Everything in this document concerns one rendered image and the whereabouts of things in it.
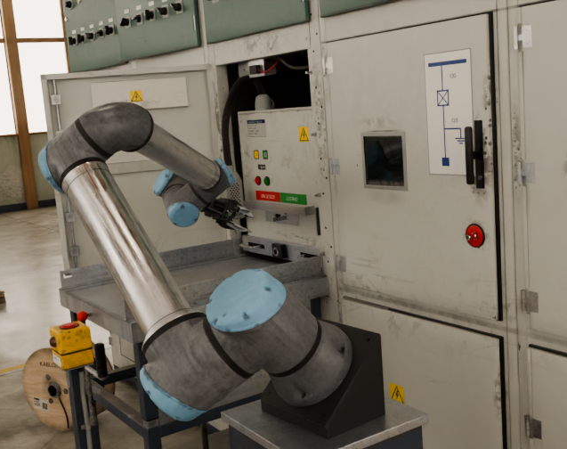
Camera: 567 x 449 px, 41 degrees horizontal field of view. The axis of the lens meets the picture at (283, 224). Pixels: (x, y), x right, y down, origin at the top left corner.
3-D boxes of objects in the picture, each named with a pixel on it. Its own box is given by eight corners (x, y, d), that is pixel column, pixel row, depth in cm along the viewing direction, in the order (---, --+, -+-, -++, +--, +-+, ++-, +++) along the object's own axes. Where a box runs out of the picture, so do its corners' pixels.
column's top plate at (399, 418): (429, 422, 157) (429, 413, 156) (303, 472, 140) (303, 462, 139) (336, 382, 183) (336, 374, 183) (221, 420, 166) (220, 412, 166)
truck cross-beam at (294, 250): (328, 268, 247) (327, 250, 246) (243, 249, 292) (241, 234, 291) (340, 265, 250) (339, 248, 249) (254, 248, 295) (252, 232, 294)
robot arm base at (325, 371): (369, 351, 153) (342, 322, 148) (308, 423, 151) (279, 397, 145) (321, 316, 169) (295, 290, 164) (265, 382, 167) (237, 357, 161)
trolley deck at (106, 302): (133, 344, 206) (131, 322, 205) (60, 305, 257) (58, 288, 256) (328, 294, 244) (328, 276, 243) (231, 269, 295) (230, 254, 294)
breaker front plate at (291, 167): (322, 254, 249) (312, 108, 242) (246, 239, 289) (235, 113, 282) (326, 253, 250) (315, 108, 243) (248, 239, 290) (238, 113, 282)
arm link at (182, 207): (192, 194, 223) (183, 173, 232) (163, 218, 224) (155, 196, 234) (212, 212, 228) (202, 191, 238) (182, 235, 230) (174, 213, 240)
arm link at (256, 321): (327, 342, 147) (273, 289, 138) (259, 393, 150) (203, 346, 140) (306, 297, 160) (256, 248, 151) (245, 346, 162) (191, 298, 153)
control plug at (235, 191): (229, 220, 277) (224, 173, 275) (222, 219, 281) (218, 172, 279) (247, 217, 282) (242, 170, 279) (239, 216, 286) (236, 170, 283)
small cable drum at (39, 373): (122, 418, 358) (112, 337, 352) (91, 437, 339) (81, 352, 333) (58, 409, 376) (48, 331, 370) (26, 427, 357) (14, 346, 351)
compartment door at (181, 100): (65, 273, 288) (41, 75, 276) (228, 253, 302) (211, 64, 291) (65, 276, 281) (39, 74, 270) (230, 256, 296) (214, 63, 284)
